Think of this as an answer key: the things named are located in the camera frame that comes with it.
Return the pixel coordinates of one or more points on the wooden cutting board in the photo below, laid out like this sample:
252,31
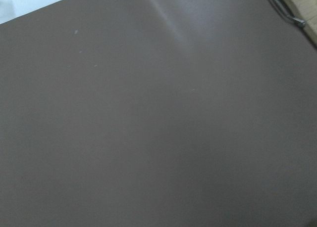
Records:
301,13

